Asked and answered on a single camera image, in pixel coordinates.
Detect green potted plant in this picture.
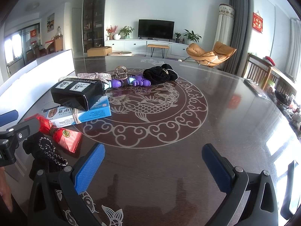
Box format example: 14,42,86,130
119,26,134,39
183,29,202,44

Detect white standing air conditioner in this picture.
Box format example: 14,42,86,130
214,4,235,46

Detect gold pearl hair claw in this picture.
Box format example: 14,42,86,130
111,65,128,80

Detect black flat television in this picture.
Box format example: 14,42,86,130
138,19,174,40

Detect white tv cabinet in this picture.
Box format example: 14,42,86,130
105,39,188,58

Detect purple teal toy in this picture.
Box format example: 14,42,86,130
103,75,151,90

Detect wooden dining chair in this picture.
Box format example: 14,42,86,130
242,53,272,90

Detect orange lounge chair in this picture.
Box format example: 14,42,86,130
186,41,236,67

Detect green potted plant right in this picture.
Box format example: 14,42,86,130
183,29,202,44

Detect red candy wrapper packet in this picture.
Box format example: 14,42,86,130
24,114,82,153

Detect dark tall display cabinet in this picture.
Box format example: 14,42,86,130
82,0,106,53

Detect framed wall picture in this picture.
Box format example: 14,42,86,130
46,13,55,33

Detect black printed cardboard box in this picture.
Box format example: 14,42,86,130
50,78,104,111

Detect grey curtain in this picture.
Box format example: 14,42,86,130
229,0,249,75

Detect blue white medicine box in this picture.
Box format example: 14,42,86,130
45,96,111,128

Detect black remote control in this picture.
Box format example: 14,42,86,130
243,79,267,99

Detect silver glitter bow hair clip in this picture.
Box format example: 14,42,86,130
77,73,112,82

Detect cardboard box on floor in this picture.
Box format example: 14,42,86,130
87,47,112,57

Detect white partition board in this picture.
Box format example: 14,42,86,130
1,50,74,117

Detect green potted plant left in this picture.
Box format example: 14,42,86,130
119,26,134,39

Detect person's left hand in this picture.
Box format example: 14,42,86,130
0,167,13,213

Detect red wall hanging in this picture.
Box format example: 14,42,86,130
252,13,263,33

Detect wooden bench with hairpin legs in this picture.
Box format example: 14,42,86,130
147,44,169,59

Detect red flowers in vase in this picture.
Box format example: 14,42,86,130
106,26,118,40

